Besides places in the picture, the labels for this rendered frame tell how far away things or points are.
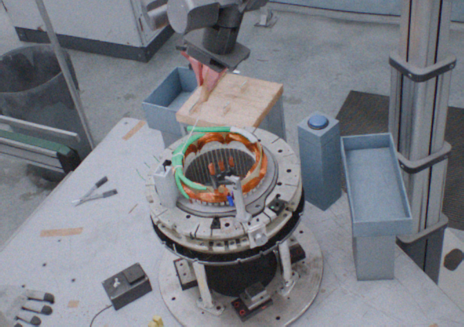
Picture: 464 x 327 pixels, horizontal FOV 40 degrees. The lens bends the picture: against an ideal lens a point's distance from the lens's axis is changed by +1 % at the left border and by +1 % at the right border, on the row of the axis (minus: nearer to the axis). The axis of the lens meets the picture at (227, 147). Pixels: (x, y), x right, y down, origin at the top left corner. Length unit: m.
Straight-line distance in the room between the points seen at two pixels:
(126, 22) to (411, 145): 2.39
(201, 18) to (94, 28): 2.87
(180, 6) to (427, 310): 0.85
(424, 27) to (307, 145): 0.38
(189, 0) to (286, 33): 2.85
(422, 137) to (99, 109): 2.27
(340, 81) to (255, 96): 1.86
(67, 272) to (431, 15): 1.03
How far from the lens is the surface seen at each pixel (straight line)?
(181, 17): 0.96
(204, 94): 1.14
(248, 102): 1.51
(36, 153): 2.10
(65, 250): 1.69
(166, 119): 1.57
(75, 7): 3.81
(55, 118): 2.85
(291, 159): 1.30
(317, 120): 1.46
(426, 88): 1.42
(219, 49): 1.04
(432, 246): 1.81
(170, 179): 1.20
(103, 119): 3.39
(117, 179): 1.82
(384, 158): 1.40
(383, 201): 1.31
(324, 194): 1.58
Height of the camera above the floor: 1.98
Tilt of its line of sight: 41 degrees down
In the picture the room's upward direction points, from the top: 11 degrees counter-clockwise
